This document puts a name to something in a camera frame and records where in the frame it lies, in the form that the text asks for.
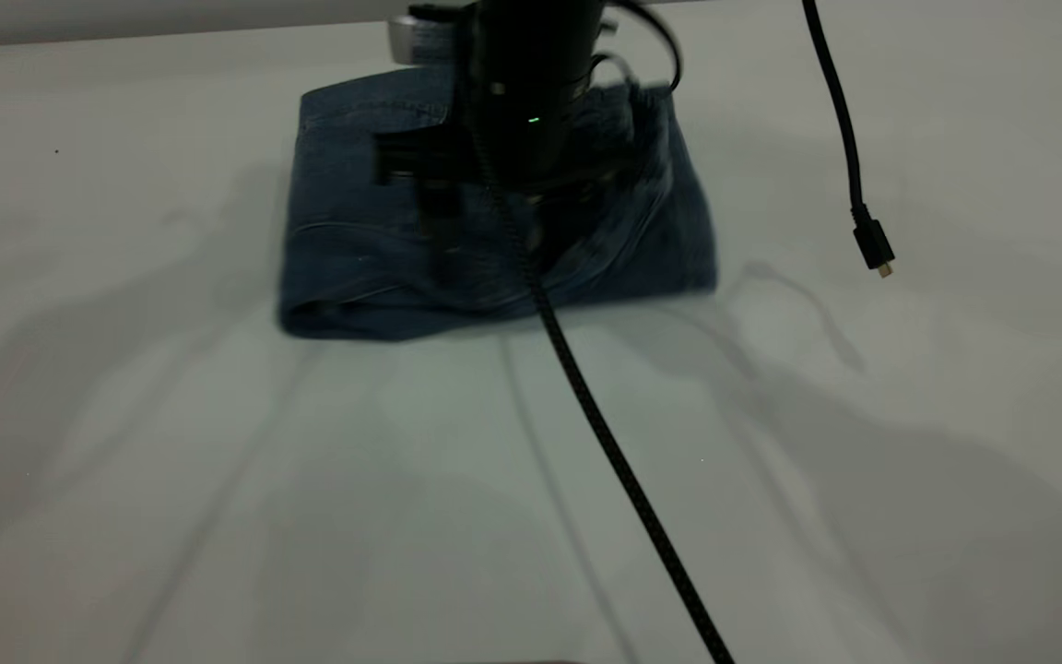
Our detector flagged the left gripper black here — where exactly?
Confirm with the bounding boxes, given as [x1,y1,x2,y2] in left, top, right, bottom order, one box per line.
[372,83,635,270]

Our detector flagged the thin black looped cable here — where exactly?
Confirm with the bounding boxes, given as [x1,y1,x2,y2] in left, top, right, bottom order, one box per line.
[586,0,685,95]

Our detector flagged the blue denim children's pants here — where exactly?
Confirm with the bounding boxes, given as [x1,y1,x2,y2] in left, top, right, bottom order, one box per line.
[277,63,719,343]

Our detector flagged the black cable with plug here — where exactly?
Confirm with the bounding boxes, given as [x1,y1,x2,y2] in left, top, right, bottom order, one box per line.
[801,0,898,280]

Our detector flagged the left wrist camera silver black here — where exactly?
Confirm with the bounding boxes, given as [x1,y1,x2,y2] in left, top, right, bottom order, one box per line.
[387,4,477,67]

